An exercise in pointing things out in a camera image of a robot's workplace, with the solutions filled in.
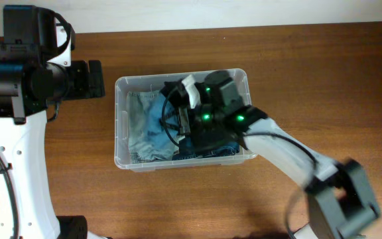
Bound dark blue jeans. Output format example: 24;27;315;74
172;138;240;161

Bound blue cloth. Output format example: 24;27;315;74
143;94;174;149

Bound light washed jeans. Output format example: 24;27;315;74
126;91;177;164

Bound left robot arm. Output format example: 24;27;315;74
0;5;105;238

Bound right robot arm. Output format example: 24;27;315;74
166;70;381;239

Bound clear plastic storage bin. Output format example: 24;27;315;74
114;70;257;172

